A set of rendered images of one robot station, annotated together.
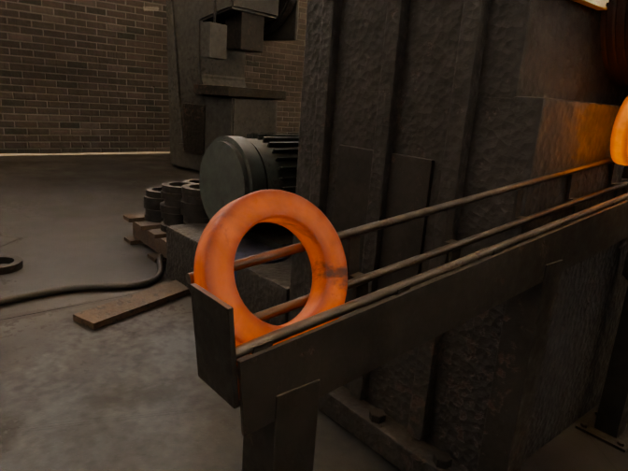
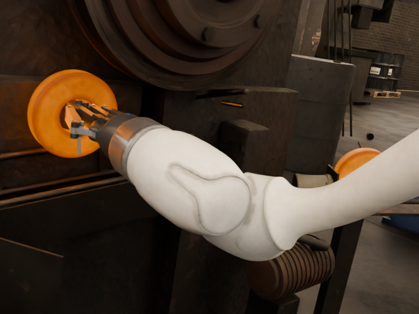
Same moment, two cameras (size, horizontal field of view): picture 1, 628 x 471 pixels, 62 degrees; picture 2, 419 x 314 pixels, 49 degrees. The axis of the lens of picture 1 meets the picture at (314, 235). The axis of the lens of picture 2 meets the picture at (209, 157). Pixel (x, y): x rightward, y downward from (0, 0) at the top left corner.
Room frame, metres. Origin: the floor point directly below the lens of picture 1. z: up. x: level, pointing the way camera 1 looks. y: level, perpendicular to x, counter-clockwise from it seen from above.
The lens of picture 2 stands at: (0.33, -0.89, 1.01)
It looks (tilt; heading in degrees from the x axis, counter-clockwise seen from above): 16 degrees down; 0
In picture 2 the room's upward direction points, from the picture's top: 9 degrees clockwise
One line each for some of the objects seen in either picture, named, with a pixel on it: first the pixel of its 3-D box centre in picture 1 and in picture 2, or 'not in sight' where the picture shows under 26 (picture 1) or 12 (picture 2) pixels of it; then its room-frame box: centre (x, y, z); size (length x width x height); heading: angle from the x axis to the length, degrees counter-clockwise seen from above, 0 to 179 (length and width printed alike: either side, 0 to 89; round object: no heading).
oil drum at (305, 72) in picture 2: not in sight; (308, 112); (4.06, -1.66, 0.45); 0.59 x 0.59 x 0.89
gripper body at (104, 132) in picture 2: not in sight; (118, 134); (0.99, -0.75, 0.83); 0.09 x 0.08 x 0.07; 41
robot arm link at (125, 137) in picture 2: not in sight; (144, 151); (0.93, -0.80, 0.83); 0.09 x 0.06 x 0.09; 131
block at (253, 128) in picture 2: not in sight; (237, 170); (1.40, -0.97, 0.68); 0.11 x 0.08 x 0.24; 41
